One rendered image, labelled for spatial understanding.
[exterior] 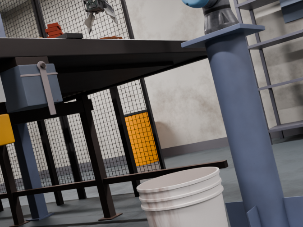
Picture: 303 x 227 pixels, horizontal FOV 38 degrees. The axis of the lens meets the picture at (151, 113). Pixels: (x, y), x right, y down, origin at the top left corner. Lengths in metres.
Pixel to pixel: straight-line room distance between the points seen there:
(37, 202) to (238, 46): 2.44
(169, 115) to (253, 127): 4.34
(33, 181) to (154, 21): 3.21
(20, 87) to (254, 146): 0.97
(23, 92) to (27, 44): 0.15
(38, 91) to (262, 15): 4.38
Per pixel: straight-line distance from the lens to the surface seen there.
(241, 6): 4.94
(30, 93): 1.28
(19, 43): 1.33
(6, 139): 1.20
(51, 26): 2.84
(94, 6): 2.00
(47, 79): 1.33
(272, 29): 5.40
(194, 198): 1.44
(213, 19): 1.84
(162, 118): 6.16
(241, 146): 1.81
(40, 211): 3.78
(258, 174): 1.82
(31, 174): 3.75
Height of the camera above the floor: 0.60
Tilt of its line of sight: level
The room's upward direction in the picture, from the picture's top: 14 degrees counter-clockwise
